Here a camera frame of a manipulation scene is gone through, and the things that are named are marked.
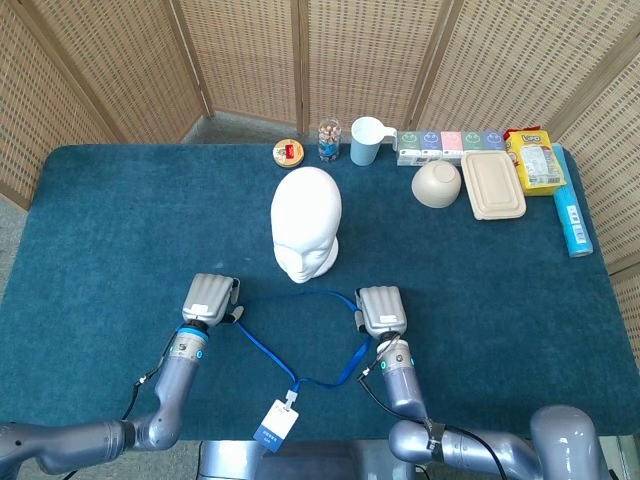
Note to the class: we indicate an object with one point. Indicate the blue roll of bags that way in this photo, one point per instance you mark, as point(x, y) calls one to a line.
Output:
point(572, 215)

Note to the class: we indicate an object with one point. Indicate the grey-blue robot torso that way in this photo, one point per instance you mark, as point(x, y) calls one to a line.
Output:
point(310, 462)

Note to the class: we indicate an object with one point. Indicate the blue tissue pack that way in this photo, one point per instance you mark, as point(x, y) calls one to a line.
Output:
point(431, 141)
point(494, 141)

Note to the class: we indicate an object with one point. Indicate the round orange tin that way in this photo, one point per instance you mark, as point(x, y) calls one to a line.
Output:
point(288, 153)

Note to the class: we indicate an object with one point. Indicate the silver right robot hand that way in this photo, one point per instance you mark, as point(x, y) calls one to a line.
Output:
point(382, 310)

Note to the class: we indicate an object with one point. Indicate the pink tissue pack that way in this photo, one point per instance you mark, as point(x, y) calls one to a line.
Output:
point(452, 142)

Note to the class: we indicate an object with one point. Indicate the beige bowl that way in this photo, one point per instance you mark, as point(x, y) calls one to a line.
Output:
point(436, 184)

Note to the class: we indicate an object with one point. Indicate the teal table cloth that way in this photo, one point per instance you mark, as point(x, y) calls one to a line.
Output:
point(100, 250)

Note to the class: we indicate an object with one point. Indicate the bamboo folding screen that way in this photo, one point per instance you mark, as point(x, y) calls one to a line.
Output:
point(125, 60)

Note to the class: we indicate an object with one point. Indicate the white ID badge card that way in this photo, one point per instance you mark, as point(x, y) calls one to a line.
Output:
point(277, 422)

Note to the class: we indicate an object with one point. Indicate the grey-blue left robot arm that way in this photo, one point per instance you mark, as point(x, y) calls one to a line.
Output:
point(175, 385)

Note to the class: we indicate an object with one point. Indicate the clear jar of candies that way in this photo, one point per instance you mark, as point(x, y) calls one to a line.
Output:
point(330, 142)

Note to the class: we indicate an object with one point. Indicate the white foam mannequin head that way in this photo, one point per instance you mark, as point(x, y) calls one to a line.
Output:
point(306, 210)

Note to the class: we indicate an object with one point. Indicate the light blue mug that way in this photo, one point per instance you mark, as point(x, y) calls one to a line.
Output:
point(364, 145)

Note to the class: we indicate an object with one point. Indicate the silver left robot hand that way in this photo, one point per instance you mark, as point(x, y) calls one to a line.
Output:
point(207, 297)

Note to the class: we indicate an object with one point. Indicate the yellow snack package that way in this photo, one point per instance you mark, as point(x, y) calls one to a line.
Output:
point(537, 162)

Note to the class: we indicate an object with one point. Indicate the beige lidded lunch box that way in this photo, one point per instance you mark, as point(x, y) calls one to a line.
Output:
point(494, 186)

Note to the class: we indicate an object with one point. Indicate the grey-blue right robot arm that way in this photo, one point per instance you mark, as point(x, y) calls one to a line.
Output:
point(402, 390)

